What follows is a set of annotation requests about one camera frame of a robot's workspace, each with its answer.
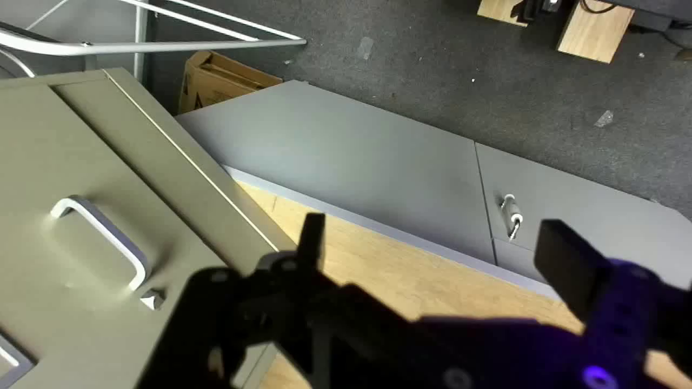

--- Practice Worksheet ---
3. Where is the silver cabinet door latch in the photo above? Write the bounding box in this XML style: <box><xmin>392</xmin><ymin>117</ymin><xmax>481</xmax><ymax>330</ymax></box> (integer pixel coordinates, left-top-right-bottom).
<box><xmin>498</xmin><ymin>190</ymin><xmax>526</xmax><ymax>241</ymax></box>

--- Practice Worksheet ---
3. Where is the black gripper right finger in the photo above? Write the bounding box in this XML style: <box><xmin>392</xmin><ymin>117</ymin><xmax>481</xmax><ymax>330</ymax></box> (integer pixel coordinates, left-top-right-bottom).
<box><xmin>533</xmin><ymin>218</ymin><xmax>617</xmax><ymax>339</ymax></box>

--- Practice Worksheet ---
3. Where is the grey metal tube frame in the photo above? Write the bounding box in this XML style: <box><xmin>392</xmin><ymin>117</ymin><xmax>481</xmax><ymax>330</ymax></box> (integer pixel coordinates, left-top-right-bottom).
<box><xmin>0</xmin><ymin>0</ymin><xmax>310</xmax><ymax>77</ymax></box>

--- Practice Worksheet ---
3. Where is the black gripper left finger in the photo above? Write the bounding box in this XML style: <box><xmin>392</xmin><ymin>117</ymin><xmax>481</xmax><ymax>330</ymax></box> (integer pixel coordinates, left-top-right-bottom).
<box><xmin>295</xmin><ymin>212</ymin><xmax>329</xmax><ymax>280</ymax></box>

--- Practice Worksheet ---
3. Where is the grey cabinet with wooden top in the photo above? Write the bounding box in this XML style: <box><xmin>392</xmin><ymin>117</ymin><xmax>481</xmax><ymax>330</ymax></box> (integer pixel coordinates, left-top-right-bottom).
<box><xmin>175</xmin><ymin>77</ymin><xmax>692</xmax><ymax>389</ymax></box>

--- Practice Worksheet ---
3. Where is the small light wooden block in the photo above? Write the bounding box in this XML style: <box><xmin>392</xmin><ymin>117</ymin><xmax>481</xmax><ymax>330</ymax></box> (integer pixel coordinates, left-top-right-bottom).
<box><xmin>475</xmin><ymin>0</ymin><xmax>535</xmax><ymax>30</ymax></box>

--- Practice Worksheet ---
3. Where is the silver drawer handle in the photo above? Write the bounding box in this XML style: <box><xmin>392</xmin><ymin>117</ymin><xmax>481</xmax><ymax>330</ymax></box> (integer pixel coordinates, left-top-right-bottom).
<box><xmin>46</xmin><ymin>195</ymin><xmax>151</xmax><ymax>294</ymax></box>

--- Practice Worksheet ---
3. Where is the brown cardboard box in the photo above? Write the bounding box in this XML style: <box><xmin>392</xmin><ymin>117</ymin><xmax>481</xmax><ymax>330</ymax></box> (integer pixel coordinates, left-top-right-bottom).
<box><xmin>175</xmin><ymin>50</ymin><xmax>286</xmax><ymax>114</ymax></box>

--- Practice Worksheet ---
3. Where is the small silver drawer lock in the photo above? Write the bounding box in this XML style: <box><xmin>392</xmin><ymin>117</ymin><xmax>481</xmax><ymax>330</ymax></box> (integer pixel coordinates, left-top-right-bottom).
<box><xmin>138</xmin><ymin>285</ymin><xmax>168</xmax><ymax>314</ymax></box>

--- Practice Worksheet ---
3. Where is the beige metal drawer cabinet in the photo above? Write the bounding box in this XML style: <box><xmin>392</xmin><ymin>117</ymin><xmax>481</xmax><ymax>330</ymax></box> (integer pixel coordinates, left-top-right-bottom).
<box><xmin>0</xmin><ymin>66</ymin><xmax>297</xmax><ymax>389</ymax></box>

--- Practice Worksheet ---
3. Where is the silver label holder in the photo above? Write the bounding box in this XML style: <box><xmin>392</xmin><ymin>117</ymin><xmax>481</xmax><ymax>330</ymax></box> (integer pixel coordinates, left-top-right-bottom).
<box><xmin>0</xmin><ymin>333</ymin><xmax>36</xmax><ymax>389</ymax></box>

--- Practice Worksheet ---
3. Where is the large light wooden block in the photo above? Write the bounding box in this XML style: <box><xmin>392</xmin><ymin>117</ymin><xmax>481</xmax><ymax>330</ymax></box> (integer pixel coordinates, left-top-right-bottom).
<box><xmin>554</xmin><ymin>0</ymin><xmax>639</xmax><ymax>66</ymax></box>

